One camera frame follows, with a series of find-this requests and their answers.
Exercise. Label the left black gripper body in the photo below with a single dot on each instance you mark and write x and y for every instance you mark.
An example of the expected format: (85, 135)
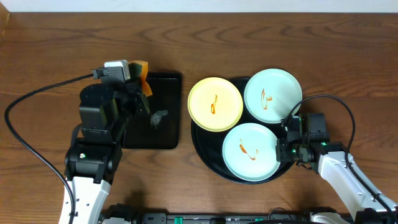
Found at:
(135, 107)

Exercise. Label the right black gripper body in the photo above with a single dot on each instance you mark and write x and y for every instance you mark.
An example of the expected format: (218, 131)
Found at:
(290, 150)

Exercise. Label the orange green sponge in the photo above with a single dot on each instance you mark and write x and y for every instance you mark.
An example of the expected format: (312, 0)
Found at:
(139, 69)

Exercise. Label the pale blue plate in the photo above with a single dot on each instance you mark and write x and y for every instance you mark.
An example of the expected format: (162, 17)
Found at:
(271, 94)
(248, 151)

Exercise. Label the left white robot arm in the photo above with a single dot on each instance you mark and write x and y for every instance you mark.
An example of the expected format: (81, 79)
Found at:
(96, 147)

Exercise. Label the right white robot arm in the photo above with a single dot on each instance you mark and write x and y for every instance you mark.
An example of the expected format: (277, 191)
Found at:
(332, 161)

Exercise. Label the black rectangular tray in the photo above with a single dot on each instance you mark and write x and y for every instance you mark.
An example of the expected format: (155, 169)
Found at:
(157, 128)

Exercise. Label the black round tray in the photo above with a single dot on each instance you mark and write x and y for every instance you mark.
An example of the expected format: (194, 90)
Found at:
(208, 146)

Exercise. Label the yellow plate with sauce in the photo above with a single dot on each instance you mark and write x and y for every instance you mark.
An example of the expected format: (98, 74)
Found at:
(215, 104)

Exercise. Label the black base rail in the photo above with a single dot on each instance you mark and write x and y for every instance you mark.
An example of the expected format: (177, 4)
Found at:
(125, 214)

